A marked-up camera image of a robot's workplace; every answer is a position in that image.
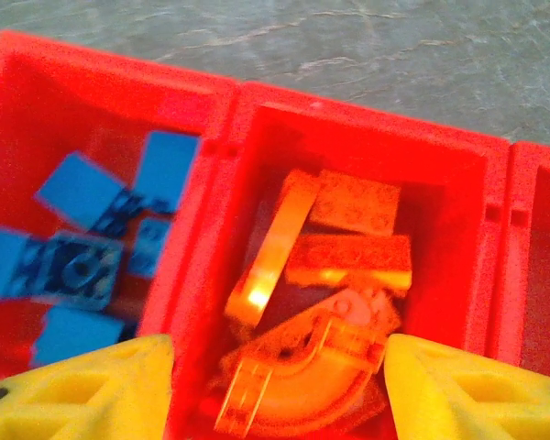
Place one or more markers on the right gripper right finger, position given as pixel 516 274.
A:
pixel 476 394

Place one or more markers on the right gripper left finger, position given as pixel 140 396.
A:
pixel 87 394

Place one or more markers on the orange lego axle beam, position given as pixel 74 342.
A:
pixel 344 321

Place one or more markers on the red plastic bin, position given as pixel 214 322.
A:
pixel 73 91
pixel 449 275
pixel 545 229

